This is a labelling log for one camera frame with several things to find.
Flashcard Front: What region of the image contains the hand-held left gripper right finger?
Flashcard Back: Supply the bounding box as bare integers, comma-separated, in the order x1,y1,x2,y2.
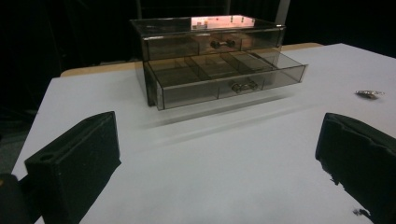
315,112,396,224

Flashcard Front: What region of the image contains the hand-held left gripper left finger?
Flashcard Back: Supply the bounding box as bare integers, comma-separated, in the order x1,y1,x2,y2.
24,110,122,224

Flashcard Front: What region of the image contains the small silver metal clip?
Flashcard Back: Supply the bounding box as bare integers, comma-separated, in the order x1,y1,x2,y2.
355,90,386,100

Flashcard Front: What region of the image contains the large clear acrylic divided drawer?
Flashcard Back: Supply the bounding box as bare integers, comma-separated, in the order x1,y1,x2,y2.
143,48,308,111

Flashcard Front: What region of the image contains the white table sheet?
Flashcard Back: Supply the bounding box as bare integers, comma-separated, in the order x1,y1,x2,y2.
11,42,396,224

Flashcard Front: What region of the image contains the small clear acrylic drawer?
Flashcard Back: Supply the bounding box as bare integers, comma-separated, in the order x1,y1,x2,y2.
142,27,286,62

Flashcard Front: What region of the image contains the smoky clear acrylic drawer box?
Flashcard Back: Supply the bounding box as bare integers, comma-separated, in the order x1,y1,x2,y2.
130,14,287,107

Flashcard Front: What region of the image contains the grey metal stand pole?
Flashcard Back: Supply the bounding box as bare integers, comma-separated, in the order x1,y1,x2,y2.
274,0,291,26

